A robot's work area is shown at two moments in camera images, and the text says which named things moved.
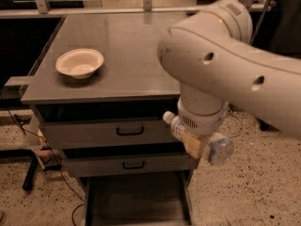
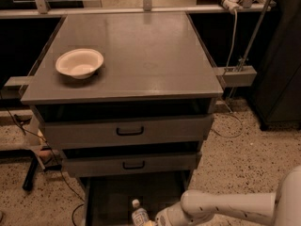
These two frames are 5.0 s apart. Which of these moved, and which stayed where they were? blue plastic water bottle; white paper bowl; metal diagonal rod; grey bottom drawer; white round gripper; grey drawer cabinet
Moved: blue plastic water bottle; white round gripper
Stayed: grey bottom drawer; white paper bowl; metal diagonal rod; grey drawer cabinet
